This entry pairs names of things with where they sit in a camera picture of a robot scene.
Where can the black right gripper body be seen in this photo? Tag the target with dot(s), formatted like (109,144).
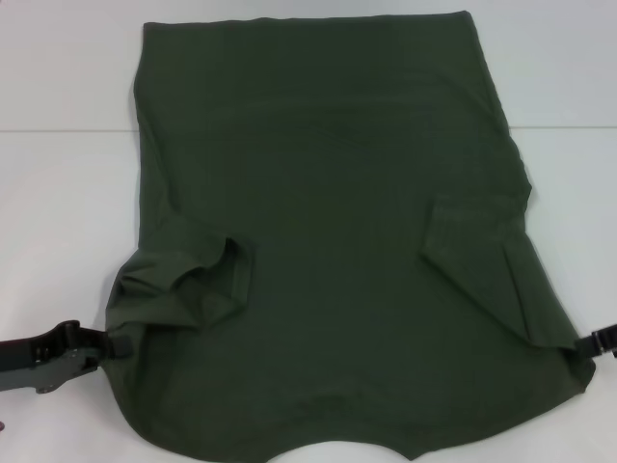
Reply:
(609,340)

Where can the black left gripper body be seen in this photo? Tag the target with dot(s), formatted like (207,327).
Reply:
(29,357)

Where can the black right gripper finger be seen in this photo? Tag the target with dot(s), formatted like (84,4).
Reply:
(589,341)

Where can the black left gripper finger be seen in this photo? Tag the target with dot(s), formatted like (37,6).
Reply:
(120,347)

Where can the dark green t-shirt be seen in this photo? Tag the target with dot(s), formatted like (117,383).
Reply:
(328,217)

